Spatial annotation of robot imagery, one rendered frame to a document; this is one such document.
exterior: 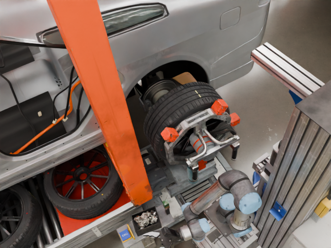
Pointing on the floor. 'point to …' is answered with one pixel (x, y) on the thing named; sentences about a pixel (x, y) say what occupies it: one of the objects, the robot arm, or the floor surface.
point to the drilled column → (148, 242)
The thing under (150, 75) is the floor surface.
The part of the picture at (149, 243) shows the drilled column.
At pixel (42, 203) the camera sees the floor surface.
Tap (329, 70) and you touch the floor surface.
